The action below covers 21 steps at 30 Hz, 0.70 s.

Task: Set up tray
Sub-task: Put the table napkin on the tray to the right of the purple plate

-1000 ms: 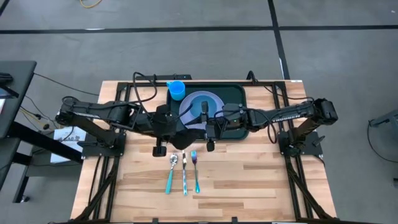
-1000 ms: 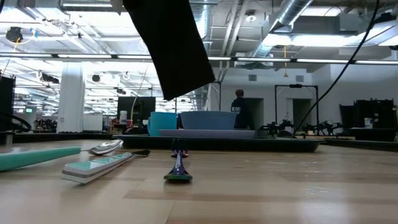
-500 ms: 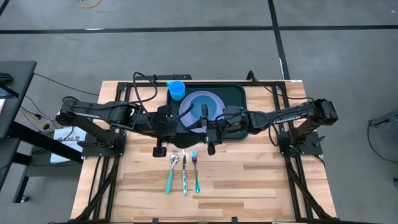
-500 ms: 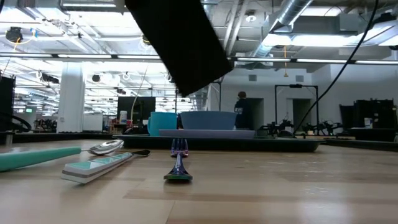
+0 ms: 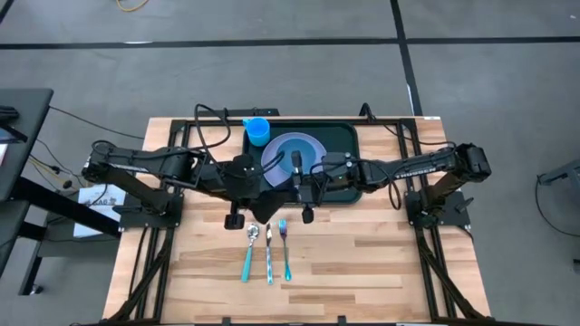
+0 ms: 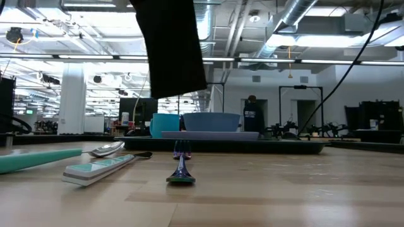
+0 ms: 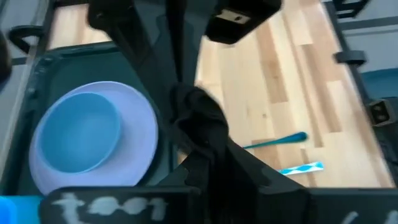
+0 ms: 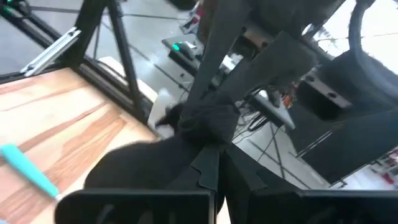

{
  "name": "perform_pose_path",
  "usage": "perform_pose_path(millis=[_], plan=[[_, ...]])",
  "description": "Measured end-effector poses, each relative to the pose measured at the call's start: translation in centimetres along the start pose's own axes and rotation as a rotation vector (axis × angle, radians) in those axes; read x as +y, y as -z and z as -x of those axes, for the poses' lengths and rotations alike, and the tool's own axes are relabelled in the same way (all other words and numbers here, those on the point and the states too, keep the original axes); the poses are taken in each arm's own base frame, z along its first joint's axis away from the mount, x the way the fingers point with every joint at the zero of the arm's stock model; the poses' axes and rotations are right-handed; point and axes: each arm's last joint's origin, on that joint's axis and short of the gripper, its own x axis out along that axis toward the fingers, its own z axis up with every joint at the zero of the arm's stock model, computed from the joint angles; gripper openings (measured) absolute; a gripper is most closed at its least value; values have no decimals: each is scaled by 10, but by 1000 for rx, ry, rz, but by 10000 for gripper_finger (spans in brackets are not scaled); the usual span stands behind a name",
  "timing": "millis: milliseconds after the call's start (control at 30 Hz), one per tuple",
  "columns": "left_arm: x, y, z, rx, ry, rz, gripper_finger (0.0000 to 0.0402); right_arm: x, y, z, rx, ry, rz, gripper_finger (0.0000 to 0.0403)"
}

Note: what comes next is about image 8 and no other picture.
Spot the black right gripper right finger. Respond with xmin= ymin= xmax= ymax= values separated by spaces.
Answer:
xmin=222 ymin=142 xmax=398 ymax=224

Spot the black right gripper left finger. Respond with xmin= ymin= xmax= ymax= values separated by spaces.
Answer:
xmin=54 ymin=144 xmax=223 ymax=224

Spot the black cloth napkin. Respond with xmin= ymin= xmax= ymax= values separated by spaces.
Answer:
xmin=83 ymin=93 xmax=241 ymax=191

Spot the teal-handled spoon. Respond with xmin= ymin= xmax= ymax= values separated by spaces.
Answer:
xmin=0 ymin=143 xmax=62 ymax=200

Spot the white paper sheet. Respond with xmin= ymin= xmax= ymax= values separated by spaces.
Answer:
xmin=147 ymin=88 xmax=178 ymax=139

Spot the black mouse with green light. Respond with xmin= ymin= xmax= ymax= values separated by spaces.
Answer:
xmin=172 ymin=40 xmax=197 ymax=60

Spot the silver aluminium bracket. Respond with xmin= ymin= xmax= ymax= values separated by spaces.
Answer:
xmin=20 ymin=27 xmax=82 ymax=78

